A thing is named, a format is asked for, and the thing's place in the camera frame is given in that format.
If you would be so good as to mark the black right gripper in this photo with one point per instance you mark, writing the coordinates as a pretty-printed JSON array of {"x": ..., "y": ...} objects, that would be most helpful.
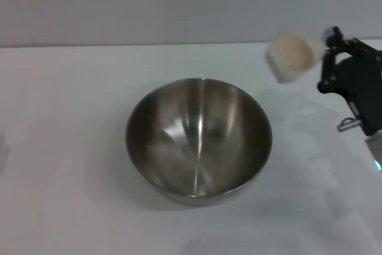
[{"x": 362, "y": 87}]

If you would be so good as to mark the clear plastic measuring cup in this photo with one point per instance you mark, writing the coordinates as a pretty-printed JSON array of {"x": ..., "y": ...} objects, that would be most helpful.
[{"x": 316, "y": 43}]

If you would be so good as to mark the white rice grains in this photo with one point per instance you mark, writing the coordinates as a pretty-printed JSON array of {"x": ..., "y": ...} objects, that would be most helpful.
[{"x": 294, "y": 55}]

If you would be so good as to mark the stainless steel mixing bowl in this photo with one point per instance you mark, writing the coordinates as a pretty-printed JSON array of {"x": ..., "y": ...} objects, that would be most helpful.
[{"x": 197, "y": 147}]

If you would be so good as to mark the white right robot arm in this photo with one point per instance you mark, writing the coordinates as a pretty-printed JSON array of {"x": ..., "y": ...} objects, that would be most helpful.
[{"x": 376, "y": 150}]

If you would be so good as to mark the silver metal knob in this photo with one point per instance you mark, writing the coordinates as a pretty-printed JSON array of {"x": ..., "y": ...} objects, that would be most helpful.
[{"x": 347, "y": 124}]

